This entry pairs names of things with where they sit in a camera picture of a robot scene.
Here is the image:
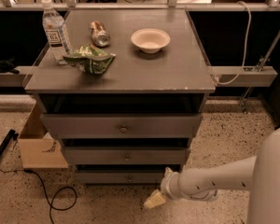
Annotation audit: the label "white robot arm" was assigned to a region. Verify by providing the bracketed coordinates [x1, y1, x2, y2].
[144, 128, 280, 224]

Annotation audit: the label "black floor cable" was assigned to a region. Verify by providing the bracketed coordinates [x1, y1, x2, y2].
[0, 165, 78, 224]

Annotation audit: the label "green chip bag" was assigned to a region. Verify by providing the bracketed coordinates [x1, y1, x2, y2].
[63, 44, 116, 75]

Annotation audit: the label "black bar on floor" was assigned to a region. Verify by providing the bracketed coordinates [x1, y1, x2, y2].
[0, 130, 18, 157]

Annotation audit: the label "grey top drawer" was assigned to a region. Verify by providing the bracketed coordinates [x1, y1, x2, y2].
[41, 114, 202, 139]

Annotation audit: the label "cardboard box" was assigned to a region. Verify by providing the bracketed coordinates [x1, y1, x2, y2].
[18, 105, 68, 169]

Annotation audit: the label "grey middle drawer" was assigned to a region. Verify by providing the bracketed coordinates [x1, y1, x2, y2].
[63, 147, 189, 165]

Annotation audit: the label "grey drawer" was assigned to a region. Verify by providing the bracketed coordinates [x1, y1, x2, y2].
[63, 147, 189, 165]
[76, 172, 164, 184]
[41, 114, 202, 139]

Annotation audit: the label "white paper bowl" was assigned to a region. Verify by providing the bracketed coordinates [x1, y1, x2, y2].
[131, 29, 171, 54]

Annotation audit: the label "black object on rail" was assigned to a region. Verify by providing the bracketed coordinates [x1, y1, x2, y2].
[0, 60, 20, 74]

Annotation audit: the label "clear plastic water bottle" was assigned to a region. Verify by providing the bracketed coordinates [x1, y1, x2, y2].
[41, 0, 72, 65]

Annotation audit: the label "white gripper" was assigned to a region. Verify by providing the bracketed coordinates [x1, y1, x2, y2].
[144, 167, 181, 209]

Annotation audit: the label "grey bottom drawer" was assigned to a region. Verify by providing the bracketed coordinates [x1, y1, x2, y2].
[76, 172, 164, 184]

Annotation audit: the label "white hanging cable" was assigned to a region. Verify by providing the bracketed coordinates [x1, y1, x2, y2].
[214, 0, 253, 86]

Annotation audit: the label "grey drawer cabinet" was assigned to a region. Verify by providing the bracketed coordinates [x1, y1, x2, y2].
[25, 9, 215, 177]

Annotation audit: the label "crushed metal can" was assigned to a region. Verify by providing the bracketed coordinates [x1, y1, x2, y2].
[90, 21, 110, 48]

